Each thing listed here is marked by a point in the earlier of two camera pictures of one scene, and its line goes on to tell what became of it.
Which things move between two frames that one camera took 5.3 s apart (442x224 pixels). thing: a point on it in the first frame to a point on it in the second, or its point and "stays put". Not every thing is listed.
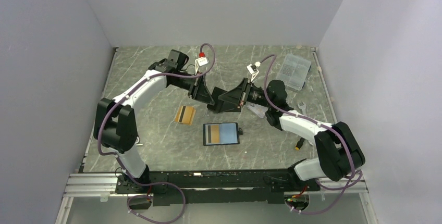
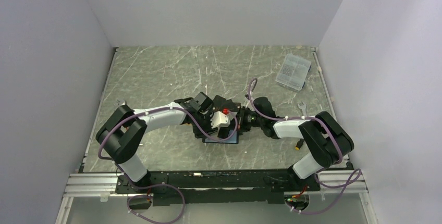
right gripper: [235, 95] to [243, 111]
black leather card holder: [217, 134] stays put
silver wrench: [303, 108] stays put
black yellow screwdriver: [299, 144] stays put
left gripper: [199, 91] to [208, 128]
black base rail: [215, 188] stays put
